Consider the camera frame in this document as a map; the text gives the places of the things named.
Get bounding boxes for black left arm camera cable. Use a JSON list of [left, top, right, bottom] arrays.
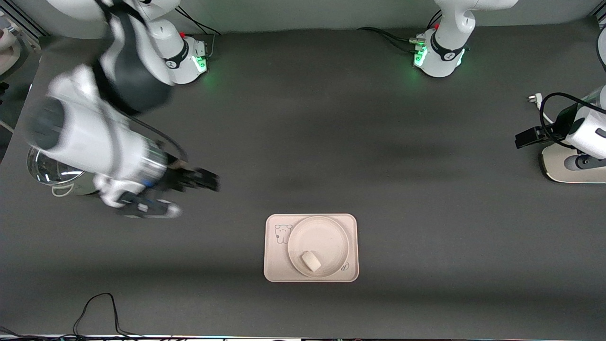
[[539, 92, 606, 144]]

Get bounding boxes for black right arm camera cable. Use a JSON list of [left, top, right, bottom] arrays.
[[127, 113, 190, 164]]

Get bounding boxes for black base cables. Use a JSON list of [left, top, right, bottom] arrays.
[[357, 9, 444, 54], [175, 7, 223, 60]]

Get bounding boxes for small white bun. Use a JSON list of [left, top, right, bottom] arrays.
[[301, 251, 322, 273]]

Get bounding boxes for thin black cable loop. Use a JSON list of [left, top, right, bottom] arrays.
[[73, 293, 143, 340]]

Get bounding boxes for white toaster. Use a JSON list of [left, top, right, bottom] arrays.
[[541, 141, 606, 184]]

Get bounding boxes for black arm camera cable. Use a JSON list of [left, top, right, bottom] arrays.
[[127, 113, 190, 164], [539, 92, 606, 144]]

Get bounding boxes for black left base cables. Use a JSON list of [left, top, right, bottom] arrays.
[[357, 9, 444, 54]]

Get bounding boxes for glass pot lid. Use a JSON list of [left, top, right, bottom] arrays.
[[27, 146, 87, 186]]

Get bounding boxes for beige rectangular tray rabbit print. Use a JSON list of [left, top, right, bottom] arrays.
[[263, 214, 359, 283]]

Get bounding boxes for black right base cables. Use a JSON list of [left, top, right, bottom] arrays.
[[175, 7, 223, 60]]

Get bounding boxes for round beige plate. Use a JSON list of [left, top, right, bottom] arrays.
[[287, 215, 350, 278]]

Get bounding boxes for white toaster power cable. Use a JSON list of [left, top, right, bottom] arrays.
[[527, 93, 553, 124]]

